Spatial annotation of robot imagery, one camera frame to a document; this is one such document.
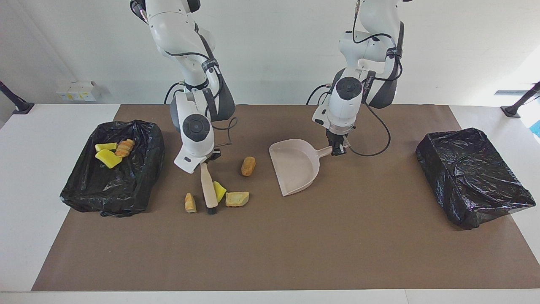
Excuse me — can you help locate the beige brush with black bristles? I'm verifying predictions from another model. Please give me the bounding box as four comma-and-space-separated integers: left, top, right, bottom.
200, 163, 219, 215

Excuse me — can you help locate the beige plastic dustpan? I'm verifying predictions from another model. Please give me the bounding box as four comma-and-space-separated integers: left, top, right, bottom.
268, 138, 334, 197

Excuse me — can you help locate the yellow sponge block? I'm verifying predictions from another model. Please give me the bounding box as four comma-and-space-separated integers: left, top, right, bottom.
95, 149, 123, 169

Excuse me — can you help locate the bin lined with black bag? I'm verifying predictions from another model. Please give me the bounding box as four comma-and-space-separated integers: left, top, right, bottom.
415, 128, 537, 230
59, 120, 165, 218

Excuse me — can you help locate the brown table mat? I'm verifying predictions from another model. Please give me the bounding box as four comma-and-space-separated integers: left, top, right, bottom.
32, 104, 540, 292

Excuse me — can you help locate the black angled stand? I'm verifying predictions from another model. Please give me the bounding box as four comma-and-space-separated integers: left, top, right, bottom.
0, 81, 35, 115
501, 81, 540, 118

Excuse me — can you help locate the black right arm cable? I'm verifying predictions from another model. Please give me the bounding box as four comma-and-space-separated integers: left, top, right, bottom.
131, 0, 238, 148

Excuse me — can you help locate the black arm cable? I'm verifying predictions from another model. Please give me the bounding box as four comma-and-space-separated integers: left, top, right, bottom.
131, 0, 238, 148
346, 0, 405, 157

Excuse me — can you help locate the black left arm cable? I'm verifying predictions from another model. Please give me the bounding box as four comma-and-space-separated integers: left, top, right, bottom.
346, 0, 405, 157

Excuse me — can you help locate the white wall outlet box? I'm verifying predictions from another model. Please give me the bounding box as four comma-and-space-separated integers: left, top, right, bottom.
56, 81, 101, 102

